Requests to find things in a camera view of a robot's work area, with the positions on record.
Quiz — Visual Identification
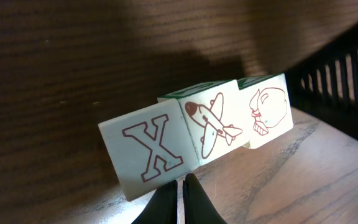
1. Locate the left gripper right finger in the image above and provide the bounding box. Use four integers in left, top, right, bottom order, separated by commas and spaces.
183, 173, 226, 224

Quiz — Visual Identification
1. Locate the white block yellow side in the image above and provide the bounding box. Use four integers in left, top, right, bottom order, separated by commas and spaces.
157, 79, 250, 167

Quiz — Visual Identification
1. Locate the white block red side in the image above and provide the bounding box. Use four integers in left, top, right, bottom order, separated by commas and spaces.
237, 73, 293, 149

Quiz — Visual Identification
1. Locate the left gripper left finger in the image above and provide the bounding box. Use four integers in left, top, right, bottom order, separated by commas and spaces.
132, 180, 178, 224

